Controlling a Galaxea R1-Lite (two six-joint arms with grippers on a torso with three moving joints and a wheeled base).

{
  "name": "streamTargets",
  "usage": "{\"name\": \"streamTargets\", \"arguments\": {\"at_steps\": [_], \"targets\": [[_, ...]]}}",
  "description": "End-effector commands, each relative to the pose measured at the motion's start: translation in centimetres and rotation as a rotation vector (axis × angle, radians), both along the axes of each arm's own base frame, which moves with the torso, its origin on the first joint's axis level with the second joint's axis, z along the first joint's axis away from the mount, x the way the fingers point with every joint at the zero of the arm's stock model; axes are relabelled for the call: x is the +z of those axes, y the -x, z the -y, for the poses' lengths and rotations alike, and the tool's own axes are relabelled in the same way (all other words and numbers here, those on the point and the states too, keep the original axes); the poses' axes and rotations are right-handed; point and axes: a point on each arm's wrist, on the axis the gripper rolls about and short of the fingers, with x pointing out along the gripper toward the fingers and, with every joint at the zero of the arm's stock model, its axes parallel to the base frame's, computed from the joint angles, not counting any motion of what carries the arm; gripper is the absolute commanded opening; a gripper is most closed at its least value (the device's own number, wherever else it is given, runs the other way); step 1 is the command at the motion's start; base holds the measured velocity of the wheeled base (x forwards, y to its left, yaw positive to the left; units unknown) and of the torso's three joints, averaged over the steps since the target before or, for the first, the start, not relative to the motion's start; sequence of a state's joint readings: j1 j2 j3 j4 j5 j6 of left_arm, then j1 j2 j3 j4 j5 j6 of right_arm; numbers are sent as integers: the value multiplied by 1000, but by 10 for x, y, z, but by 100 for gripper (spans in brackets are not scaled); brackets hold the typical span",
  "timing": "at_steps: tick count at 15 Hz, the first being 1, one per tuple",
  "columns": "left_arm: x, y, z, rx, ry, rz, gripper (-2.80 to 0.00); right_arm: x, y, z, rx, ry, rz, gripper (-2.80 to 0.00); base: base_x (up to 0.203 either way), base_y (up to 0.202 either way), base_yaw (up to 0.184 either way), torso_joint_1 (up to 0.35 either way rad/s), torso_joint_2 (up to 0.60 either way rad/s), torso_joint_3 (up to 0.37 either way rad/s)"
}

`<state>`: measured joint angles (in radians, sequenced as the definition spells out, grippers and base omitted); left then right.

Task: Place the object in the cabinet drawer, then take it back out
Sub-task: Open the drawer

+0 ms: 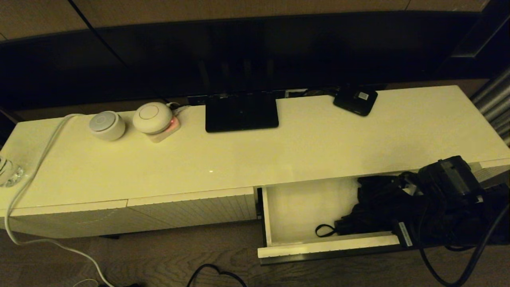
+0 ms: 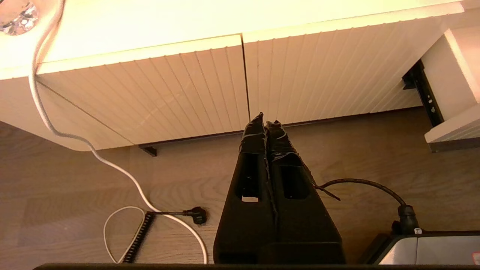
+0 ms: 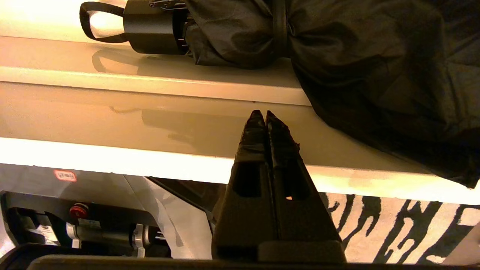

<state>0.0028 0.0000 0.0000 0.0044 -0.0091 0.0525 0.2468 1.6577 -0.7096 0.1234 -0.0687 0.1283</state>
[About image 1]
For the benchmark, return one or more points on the grey curtain folds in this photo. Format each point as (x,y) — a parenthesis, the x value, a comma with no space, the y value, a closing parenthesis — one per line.
(494,99)

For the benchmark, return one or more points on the black flat television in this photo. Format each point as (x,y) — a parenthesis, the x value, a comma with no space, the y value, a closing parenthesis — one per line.
(239,52)

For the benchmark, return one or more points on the white round speaker grey top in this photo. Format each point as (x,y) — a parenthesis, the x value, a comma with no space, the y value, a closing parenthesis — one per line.
(106,127)

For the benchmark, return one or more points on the black set-top box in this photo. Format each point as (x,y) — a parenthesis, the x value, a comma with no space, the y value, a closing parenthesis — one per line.
(353,102)

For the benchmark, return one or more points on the clear glass object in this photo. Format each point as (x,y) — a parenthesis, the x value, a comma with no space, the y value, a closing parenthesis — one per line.
(10,174)

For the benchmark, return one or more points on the black television base plate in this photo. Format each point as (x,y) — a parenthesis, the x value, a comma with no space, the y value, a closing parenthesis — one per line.
(240,114)

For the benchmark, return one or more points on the white power strip red light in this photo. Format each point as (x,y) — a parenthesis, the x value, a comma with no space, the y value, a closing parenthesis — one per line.
(171,129)

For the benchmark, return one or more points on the white ribbed cabinet door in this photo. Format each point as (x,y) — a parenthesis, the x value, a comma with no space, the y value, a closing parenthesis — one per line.
(191,210)

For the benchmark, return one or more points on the white ribbed drawer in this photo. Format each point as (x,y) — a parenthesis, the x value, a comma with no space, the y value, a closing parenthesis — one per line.
(299,211)

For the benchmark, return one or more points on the narrow white ribbed door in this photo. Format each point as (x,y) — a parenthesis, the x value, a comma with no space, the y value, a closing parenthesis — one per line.
(494,169)

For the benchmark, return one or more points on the white plain cabinet panel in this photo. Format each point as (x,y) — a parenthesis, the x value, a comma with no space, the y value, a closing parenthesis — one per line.
(59,222)

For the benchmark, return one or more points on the white TV cabinet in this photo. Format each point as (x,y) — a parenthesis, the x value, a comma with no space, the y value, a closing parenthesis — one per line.
(199,159)

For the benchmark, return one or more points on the white domed round device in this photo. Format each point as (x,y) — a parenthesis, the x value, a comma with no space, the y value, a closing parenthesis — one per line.
(152,117)

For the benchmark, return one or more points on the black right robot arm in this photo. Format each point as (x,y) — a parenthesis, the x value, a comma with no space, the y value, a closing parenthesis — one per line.
(454,183)

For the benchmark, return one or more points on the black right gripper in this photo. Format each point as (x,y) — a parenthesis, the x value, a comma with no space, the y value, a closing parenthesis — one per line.
(410,235)

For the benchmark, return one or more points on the black folding umbrella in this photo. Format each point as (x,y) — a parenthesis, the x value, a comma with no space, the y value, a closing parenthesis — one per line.
(378,207)

